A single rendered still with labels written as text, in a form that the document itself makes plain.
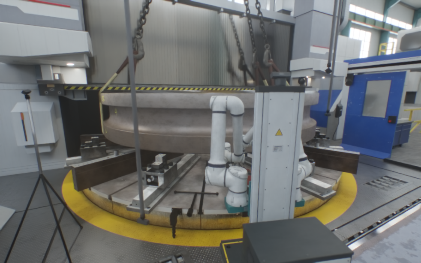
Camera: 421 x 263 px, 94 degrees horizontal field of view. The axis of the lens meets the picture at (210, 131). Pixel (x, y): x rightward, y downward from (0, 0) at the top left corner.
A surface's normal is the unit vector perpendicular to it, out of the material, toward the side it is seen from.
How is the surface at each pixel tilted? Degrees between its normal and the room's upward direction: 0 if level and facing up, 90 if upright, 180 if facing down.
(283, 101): 90
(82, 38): 90
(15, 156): 90
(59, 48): 90
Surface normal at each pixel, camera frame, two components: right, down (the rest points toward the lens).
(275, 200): 0.15, 0.19
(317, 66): -0.89, 0.09
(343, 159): -0.60, 0.15
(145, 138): -0.39, 0.18
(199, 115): -0.07, 0.19
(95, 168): 0.80, 0.11
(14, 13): 0.45, 0.18
